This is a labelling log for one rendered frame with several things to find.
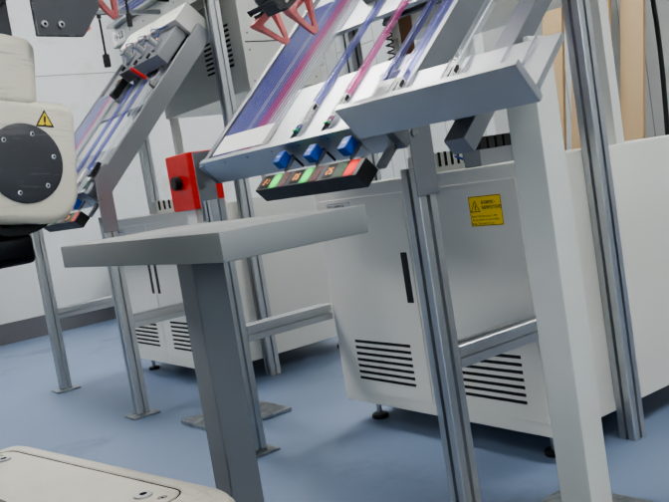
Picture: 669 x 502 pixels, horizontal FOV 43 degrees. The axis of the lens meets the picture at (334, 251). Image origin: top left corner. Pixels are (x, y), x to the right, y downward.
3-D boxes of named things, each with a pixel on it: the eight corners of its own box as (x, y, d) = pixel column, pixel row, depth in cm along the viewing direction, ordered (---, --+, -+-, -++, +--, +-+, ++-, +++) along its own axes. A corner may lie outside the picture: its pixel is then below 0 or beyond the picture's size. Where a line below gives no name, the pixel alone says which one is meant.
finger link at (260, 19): (291, 34, 168) (262, -4, 163) (312, 27, 162) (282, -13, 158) (272, 56, 165) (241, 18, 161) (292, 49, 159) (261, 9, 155)
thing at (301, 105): (393, 134, 147) (381, 122, 146) (215, 172, 201) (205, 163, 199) (439, 56, 154) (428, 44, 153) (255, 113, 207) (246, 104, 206)
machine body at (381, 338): (559, 468, 168) (517, 161, 163) (349, 420, 225) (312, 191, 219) (728, 381, 206) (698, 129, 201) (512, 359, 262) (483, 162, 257)
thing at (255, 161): (399, 149, 148) (373, 123, 145) (220, 183, 201) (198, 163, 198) (402, 143, 148) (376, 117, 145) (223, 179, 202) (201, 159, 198)
